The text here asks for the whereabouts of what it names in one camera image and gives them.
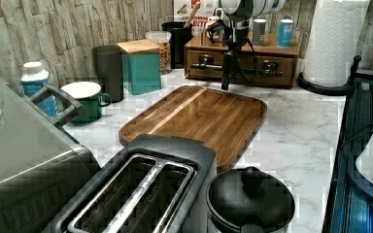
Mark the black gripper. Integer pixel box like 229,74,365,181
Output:
206,19,250,91

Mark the black drawer handle bar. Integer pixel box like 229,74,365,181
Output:
190,55,284,77

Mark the wooden drawer box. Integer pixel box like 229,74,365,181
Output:
185,33,299,88

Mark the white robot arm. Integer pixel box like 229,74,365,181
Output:
206,0,286,91

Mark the grey spice shaker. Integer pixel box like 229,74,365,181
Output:
253,18,266,46

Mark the black utensil holder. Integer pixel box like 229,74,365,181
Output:
161,21,192,69

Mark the blue spice shaker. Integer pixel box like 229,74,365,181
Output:
277,19,293,47

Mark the wooden spoon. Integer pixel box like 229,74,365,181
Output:
184,1,201,28

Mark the wooden cutting board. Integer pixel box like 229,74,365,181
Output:
119,85,267,170

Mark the cereal box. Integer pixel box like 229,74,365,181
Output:
173,0,219,36

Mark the glass jar with snacks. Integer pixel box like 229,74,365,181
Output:
145,31,172,74

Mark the teal canister wooden lid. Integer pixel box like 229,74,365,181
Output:
118,39,161,95

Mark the white paper towel roll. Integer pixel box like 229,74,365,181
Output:
303,0,370,87

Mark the black paper towel holder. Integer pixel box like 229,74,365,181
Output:
296,55,361,96

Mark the dark grey tall cup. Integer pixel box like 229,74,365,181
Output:
91,46,124,102

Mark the black pot with lid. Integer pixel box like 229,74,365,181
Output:
206,166,295,233

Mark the black two-slot toaster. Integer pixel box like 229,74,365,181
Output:
42,134,217,233

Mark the green enamel mug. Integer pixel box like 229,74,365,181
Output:
61,82,113,123

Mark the white blue supplement bottle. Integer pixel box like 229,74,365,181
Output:
20,61,59,118

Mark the stainless toaster oven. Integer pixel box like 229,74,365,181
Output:
0,79,100,233

